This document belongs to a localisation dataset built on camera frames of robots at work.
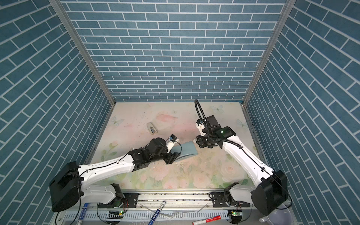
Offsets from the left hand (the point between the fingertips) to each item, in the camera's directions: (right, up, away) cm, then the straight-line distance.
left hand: (177, 151), depth 80 cm
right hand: (+12, +7, 0) cm, 14 cm away
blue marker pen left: (-46, -28, -11) cm, 56 cm away
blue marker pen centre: (-9, -28, -11) cm, 31 cm away
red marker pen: (+20, -31, -11) cm, 38 cm away
